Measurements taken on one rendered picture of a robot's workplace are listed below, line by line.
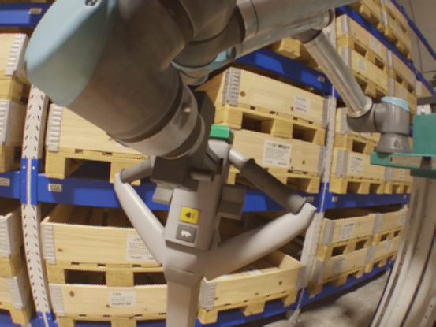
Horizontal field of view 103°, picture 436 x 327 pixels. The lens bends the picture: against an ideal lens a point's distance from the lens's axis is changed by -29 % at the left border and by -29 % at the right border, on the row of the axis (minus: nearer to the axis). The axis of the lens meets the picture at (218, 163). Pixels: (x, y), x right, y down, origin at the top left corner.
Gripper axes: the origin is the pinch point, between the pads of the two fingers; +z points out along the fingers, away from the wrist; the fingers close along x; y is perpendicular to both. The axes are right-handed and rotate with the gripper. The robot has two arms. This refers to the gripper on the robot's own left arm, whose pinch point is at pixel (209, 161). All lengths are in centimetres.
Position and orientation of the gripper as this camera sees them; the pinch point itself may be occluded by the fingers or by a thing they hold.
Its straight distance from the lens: 42.5
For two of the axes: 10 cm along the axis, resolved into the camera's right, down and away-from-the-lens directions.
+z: 2.8, 2.7, 9.2
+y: 9.4, 1.2, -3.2
